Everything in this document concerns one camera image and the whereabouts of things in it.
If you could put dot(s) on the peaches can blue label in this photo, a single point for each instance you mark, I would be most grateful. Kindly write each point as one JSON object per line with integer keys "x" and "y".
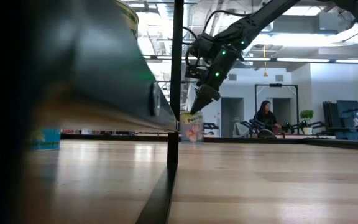
{"x": 191, "y": 127}

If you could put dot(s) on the black aluminium table frame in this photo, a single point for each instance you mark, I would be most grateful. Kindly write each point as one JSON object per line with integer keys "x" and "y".
{"x": 228, "y": 140}

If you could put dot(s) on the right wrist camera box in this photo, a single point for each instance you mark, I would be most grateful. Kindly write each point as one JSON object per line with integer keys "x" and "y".
{"x": 194, "y": 71}

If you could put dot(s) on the ceiling light strip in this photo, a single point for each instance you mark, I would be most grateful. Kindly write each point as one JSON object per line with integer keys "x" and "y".
{"x": 303, "y": 60}
{"x": 356, "y": 61}

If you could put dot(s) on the wall vent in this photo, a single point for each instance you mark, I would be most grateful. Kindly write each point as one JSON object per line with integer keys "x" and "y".
{"x": 279, "y": 77}
{"x": 232, "y": 77}

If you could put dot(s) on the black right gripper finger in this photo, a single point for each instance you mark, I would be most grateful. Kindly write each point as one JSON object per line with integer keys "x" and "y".
{"x": 205, "y": 95}

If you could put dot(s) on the grey door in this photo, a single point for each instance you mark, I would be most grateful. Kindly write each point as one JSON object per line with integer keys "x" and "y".
{"x": 232, "y": 116}
{"x": 281, "y": 110}

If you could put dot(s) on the grey blue metal bench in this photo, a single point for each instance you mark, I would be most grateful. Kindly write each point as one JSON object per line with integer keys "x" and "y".
{"x": 350, "y": 136}

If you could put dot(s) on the dark panels stack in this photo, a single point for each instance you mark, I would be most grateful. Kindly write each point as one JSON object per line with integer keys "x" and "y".
{"x": 346, "y": 109}

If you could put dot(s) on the person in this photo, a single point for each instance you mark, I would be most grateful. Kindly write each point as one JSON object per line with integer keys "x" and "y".
{"x": 264, "y": 116}

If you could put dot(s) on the black tall stand frame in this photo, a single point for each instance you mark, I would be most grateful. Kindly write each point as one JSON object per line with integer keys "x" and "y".
{"x": 275, "y": 85}

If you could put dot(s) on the yellow hanging pendant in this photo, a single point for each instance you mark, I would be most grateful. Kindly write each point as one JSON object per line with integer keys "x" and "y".
{"x": 265, "y": 73}

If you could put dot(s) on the potted plant white pot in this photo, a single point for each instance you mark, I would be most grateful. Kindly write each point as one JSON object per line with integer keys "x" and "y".
{"x": 307, "y": 116}

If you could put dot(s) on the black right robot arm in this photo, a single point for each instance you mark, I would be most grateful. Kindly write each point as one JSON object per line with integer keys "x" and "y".
{"x": 259, "y": 18}

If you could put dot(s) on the white frame cart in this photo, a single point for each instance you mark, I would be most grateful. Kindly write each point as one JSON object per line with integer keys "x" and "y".
{"x": 238, "y": 127}

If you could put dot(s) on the blue label tin can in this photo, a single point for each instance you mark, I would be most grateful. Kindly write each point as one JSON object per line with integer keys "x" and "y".
{"x": 47, "y": 140}

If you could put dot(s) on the background black robot arm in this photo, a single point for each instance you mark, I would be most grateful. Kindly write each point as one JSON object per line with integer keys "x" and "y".
{"x": 303, "y": 125}
{"x": 250, "y": 124}

